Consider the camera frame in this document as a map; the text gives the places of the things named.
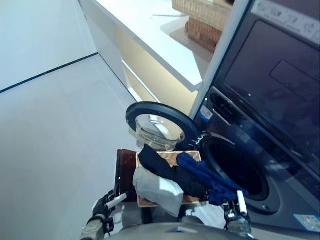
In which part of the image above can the pale wicker basket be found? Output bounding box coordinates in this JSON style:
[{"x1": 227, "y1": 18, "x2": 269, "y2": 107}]
[{"x1": 171, "y1": 0, "x2": 232, "y2": 32}]

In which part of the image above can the grey robot torso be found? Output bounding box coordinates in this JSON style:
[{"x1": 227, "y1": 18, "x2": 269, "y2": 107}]
[{"x1": 104, "y1": 221, "x2": 251, "y2": 240}]

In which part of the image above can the black garment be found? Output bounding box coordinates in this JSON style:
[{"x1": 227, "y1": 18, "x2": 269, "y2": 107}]
[{"x1": 138, "y1": 143, "x2": 208, "y2": 199}]

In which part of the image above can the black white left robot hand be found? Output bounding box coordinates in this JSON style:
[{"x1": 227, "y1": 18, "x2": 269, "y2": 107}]
[{"x1": 91, "y1": 189, "x2": 129, "y2": 221}]

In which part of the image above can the brown wicker laundry basket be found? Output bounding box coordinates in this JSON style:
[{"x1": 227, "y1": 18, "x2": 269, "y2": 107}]
[{"x1": 135, "y1": 149, "x2": 210, "y2": 208}]

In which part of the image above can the white energy label sticker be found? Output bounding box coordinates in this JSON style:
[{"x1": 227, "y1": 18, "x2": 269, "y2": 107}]
[{"x1": 293, "y1": 214, "x2": 320, "y2": 232}]

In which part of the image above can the navy blue garment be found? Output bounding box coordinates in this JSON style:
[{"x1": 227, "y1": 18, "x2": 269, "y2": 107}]
[{"x1": 176, "y1": 152, "x2": 250, "y2": 207}]

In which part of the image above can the blue white label sticker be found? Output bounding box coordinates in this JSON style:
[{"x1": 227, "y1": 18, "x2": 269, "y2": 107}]
[{"x1": 199, "y1": 106, "x2": 214, "y2": 121}]

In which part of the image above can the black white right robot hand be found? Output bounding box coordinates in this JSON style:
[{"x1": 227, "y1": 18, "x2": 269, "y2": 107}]
[{"x1": 221, "y1": 189, "x2": 251, "y2": 225}]

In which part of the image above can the light grey garment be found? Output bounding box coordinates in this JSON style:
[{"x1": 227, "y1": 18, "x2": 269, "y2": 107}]
[{"x1": 132, "y1": 166, "x2": 185, "y2": 218}]

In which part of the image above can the round glass washer door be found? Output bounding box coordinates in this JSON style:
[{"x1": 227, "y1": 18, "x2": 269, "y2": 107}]
[{"x1": 125, "y1": 101, "x2": 200, "y2": 152}]

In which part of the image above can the brown woven storage basket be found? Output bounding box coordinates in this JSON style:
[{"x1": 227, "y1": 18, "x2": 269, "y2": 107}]
[{"x1": 185, "y1": 16, "x2": 221, "y2": 54}]

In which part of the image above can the white instruction sticker strip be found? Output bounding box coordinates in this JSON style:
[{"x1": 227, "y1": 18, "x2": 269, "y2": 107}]
[{"x1": 251, "y1": 0, "x2": 320, "y2": 42}]

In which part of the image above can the white counter cabinet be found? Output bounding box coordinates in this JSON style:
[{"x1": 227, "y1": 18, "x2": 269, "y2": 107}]
[{"x1": 78, "y1": 0, "x2": 214, "y2": 101}]

